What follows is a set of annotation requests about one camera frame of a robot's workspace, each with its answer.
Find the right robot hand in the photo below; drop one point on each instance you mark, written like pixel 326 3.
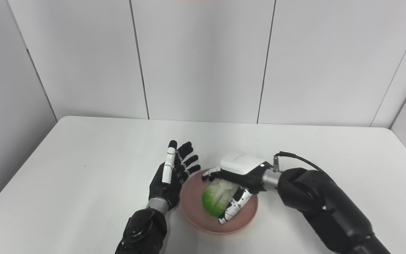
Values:
pixel 241 176

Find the green white cabbage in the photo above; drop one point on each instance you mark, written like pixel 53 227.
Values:
pixel 219 199

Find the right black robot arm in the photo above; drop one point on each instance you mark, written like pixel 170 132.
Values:
pixel 326 208

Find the pink plate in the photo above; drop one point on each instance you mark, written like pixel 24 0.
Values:
pixel 224 225

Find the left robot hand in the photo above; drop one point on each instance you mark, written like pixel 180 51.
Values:
pixel 169 180

